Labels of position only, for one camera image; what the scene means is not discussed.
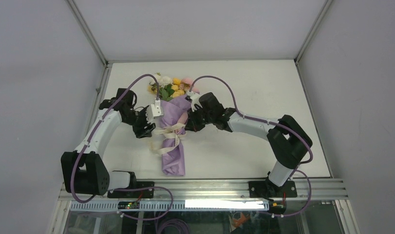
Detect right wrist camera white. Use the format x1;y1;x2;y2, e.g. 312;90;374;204
186;91;202;112

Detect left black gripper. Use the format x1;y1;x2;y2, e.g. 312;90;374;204
122;106;155;137

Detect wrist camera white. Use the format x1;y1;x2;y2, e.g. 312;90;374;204
186;91;202;112
150;99;164;118

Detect cream ribbon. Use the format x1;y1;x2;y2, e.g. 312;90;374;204
149;122;186;156

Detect aluminium front rail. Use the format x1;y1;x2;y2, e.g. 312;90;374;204
58;178;349;201

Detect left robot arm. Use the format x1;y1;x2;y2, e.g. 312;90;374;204
61;88;155;198

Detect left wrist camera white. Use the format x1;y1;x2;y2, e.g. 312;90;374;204
150;99;164;118

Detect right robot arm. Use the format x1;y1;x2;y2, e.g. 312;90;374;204
185;92;313;197

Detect pink fake flower stem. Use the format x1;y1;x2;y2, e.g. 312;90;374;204
180;78;200;93

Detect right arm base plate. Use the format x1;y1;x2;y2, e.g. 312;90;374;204
248;179;298;198

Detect white led light bar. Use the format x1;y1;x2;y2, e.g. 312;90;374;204
185;199;250;209

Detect pink purple wrapping paper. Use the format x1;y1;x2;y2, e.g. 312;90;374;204
154;95;191;176

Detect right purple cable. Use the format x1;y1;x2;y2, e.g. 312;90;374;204
188;75;314;217

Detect white fake flower stem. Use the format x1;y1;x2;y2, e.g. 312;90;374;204
148;73;175;101

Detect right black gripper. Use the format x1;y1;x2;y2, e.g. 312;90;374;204
184;105;214;133

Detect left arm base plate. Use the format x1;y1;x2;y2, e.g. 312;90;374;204
107;181;155;199

